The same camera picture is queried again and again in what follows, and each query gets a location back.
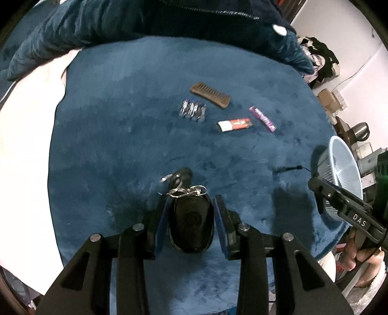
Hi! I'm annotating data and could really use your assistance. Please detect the brown wooden comb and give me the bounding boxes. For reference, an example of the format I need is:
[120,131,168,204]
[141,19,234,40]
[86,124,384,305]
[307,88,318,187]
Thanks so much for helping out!
[189,81,232,108]

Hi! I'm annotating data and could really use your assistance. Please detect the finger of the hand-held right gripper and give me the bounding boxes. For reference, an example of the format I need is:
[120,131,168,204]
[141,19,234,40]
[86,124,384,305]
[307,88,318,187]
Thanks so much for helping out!
[307,176,388,243]

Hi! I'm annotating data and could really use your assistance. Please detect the white bed sheet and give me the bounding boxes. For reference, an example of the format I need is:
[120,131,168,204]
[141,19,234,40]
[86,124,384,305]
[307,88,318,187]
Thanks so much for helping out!
[0,50,79,300]

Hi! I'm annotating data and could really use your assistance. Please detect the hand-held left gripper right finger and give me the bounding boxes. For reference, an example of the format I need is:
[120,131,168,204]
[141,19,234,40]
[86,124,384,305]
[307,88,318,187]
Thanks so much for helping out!
[214,195,355,315]

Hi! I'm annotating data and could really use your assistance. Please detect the wall cable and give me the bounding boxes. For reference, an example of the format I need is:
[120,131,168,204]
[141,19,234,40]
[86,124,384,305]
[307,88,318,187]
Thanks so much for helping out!
[336,24,382,91]

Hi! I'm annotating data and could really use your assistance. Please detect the black oval key fob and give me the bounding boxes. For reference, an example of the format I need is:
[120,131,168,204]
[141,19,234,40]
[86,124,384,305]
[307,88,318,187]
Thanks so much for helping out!
[167,194,215,253]

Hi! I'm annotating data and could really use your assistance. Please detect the metal kettle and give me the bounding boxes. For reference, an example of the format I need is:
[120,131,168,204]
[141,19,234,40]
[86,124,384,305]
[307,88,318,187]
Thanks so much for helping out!
[348,121,371,141]

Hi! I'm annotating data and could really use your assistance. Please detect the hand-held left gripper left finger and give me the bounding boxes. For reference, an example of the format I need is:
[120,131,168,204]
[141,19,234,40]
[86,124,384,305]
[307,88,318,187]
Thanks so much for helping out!
[35,194,170,315]

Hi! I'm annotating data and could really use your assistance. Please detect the red and white lighter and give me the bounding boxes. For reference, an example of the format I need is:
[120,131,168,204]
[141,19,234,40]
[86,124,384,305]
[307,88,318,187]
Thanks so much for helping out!
[217,118,253,133]

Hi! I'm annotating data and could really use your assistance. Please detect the cardboard box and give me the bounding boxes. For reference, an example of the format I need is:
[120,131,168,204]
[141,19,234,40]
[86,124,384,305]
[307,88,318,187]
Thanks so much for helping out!
[317,88,348,114]

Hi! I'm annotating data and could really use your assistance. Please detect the pile of clothes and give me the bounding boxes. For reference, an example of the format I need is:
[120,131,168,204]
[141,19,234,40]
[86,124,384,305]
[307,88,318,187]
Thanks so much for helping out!
[297,36,340,88]

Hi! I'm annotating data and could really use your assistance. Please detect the person's right hand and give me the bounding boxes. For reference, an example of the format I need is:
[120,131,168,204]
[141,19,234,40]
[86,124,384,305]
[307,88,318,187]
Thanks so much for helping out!
[339,228,384,288]

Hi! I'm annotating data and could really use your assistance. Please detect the light blue ribbed basket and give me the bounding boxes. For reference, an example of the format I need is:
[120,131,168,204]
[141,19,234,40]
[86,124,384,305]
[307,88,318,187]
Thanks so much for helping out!
[311,135,364,223]

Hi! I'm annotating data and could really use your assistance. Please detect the purple tube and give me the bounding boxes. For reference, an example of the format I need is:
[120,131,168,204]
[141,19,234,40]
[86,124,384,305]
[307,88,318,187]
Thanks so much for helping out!
[249,106,276,132]

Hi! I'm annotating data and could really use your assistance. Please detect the small black key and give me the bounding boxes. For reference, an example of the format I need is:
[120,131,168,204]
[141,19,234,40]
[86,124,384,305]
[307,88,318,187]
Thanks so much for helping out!
[170,167,194,188]

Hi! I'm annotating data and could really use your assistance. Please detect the white box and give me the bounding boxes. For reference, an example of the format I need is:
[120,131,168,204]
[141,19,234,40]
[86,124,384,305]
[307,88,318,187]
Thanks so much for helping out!
[355,142,382,170]

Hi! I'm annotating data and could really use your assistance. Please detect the pack of dark batteries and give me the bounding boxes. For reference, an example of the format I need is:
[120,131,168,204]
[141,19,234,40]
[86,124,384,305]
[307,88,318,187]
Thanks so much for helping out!
[177,97,207,122]

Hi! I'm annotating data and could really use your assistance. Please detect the silver key ring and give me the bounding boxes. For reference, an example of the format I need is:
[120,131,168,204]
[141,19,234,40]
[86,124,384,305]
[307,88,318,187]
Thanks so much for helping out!
[160,173,208,198]

